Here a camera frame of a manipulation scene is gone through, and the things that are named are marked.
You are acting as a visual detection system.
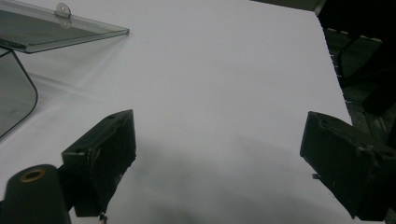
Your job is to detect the clear smoked plastic box lid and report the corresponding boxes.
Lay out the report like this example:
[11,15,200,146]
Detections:
[0,0,131,55]

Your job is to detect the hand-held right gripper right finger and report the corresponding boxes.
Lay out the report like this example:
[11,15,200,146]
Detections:
[299,110,396,222]

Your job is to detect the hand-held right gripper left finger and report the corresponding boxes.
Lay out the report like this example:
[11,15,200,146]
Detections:
[61,108,137,218]

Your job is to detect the dark metal stand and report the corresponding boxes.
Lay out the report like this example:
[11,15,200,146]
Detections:
[317,0,396,150]

